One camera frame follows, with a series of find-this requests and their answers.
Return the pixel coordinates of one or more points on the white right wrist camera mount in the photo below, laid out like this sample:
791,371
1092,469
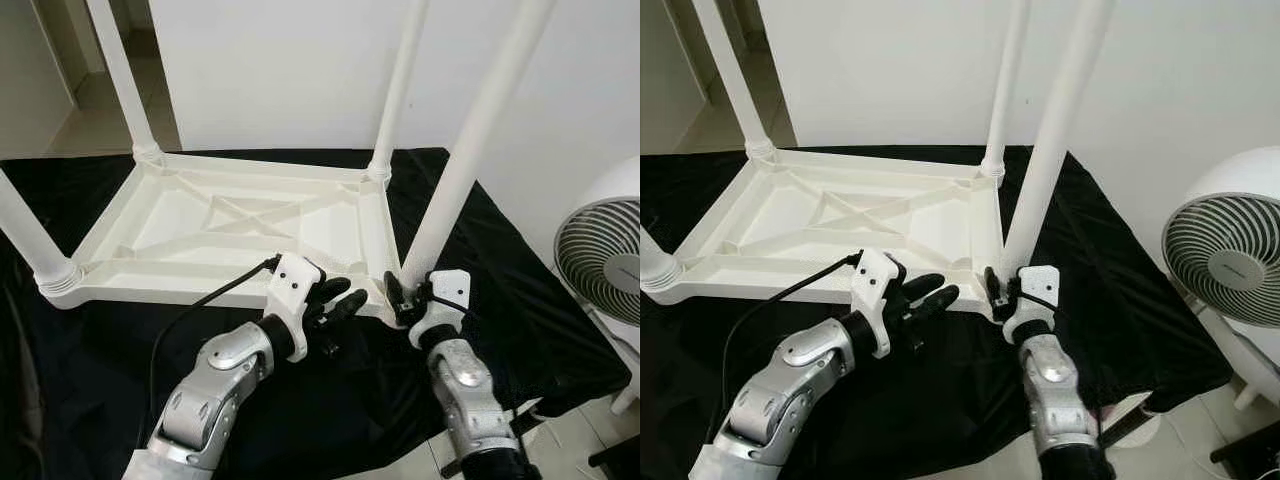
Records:
445,300
1035,295

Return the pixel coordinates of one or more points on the black metal shelf rack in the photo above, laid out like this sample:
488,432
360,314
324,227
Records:
1250,445
618,455

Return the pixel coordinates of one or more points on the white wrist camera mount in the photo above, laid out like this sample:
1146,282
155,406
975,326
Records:
1035,295
295,290
878,285
445,300

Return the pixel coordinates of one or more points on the white plastic children tabletop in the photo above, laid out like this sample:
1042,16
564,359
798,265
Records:
820,235
220,240

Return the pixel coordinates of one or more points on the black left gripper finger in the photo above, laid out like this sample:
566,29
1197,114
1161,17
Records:
347,304
335,286
922,282
933,300

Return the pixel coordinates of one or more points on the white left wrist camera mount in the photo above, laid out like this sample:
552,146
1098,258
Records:
878,285
295,290

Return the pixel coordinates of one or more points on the white pedestal fan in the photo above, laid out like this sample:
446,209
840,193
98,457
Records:
605,260
1225,255

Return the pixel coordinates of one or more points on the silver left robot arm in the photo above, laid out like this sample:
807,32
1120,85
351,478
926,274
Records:
790,380
215,385

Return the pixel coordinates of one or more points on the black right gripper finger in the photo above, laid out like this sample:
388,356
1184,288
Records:
993,287
395,291

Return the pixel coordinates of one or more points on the black metal table leg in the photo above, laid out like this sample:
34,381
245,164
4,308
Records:
1125,425

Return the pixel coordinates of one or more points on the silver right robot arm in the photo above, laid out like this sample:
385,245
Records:
1060,395
470,395

